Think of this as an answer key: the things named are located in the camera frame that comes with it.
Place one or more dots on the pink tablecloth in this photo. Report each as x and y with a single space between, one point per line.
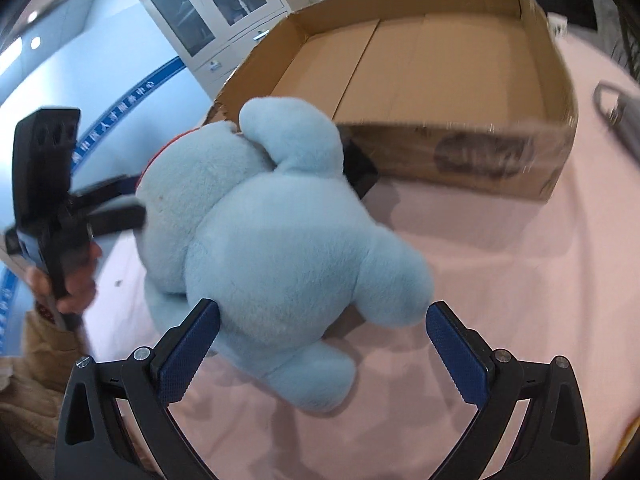
500 260

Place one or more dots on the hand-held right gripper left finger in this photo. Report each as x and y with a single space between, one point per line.
186 355

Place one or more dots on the person's left forearm beige sleeve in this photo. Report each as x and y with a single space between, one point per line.
35 360

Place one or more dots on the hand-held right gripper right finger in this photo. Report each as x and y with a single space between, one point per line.
460 360

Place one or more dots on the grey glass-door cabinet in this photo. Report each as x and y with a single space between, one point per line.
215 10

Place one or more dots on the brown cardboard box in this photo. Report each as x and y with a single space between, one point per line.
450 60

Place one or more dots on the black box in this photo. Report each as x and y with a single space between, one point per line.
360 167

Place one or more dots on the light blue plush toy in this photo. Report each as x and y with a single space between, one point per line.
280 260

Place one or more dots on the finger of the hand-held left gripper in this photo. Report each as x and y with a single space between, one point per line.
117 220
107 191

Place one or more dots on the person's left hand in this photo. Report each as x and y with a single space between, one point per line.
82 275

